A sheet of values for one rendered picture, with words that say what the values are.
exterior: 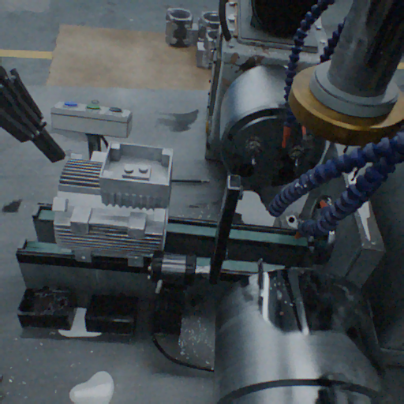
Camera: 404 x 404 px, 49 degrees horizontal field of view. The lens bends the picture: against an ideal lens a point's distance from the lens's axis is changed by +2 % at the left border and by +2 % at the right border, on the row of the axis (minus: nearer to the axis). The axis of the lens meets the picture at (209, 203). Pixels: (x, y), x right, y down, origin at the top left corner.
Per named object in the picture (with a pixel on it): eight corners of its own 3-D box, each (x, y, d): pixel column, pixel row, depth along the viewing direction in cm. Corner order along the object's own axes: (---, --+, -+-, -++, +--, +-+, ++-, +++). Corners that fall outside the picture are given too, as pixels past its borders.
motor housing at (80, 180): (169, 210, 103) (174, 147, 89) (159, 278, 90) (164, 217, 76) (82, 200, 101) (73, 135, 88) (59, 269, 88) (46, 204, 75)
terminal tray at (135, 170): (171, 174, 89) (173, 147, 84) (166, 213, 81) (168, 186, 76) (111, 168, 88) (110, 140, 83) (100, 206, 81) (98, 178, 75)
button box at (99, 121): (132, 130, 108) (132, 109, 106) (127, 139, 101) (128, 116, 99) (60, 121, 107) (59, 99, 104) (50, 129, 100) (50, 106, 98)
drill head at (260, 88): (296, 118, 136) (321, 40, 118) (310, 203, 111) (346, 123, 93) (215, 109, 134) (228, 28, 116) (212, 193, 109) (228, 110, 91)
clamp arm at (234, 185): (221, 272, 83) (245, 175, 65) (220, 286, 81) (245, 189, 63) (203, 271, 83) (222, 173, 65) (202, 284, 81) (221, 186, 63)
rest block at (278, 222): (289, 239, 117) (302, 209, 108) (293, 260, 112) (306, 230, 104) (267, 237, 117) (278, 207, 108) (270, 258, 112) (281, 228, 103)
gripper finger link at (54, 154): (42, 129, 83) (41, 132, 82) (65, 156, 87) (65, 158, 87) (28, 134, 83) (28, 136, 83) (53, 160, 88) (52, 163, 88)
